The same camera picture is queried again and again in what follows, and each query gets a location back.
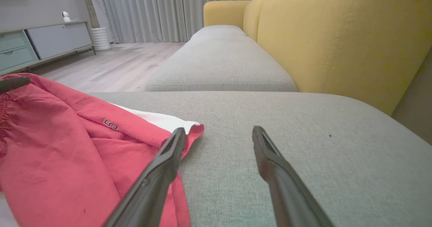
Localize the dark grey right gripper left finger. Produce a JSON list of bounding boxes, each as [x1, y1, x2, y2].
[[103, 127, 186, 227]]

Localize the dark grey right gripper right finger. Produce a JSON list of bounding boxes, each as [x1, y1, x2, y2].
[[252, 126, 334, 227]]

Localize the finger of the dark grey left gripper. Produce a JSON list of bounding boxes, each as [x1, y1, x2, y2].
[[0, 76, 31, 93]]

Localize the red shorts with white trim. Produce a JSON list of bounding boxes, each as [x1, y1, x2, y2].
[[0, 73, 205, 227]]

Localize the teal cabinet drawer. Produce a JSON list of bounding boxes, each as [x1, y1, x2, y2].
[[0, 46, 38, 71], [0, 31, 28, 52]]

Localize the low TV cabinet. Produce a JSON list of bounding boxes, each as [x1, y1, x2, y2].
[[0, 20, 97, 75]]

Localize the large grey sofa seat cushion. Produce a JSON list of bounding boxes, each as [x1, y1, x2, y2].
[[88, 91, 432, 227]]

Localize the light grey cabinet door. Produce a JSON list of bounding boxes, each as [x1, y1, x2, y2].
[[27, 23, 92, 59]]

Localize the white ribbed plant pot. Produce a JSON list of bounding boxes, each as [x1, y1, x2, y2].
[[91, 27, 111, 51]]

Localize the brown plant trunk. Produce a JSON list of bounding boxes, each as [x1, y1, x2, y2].
[[80, 0, 100, 29]]

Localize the grey pleated curtain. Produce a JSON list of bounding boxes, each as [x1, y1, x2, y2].
[[98, 0, 260, 44]]

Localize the wide yellow sofa backrest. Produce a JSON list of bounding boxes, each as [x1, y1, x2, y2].
[[256, 0, 432, 116]]

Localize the narrow yellow sofa backrest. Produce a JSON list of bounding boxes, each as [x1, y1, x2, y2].
[[243, 0, 270, 42]]

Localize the yellow sofa armrest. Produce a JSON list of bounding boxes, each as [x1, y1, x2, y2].
[[204, 0, 251, 30]]

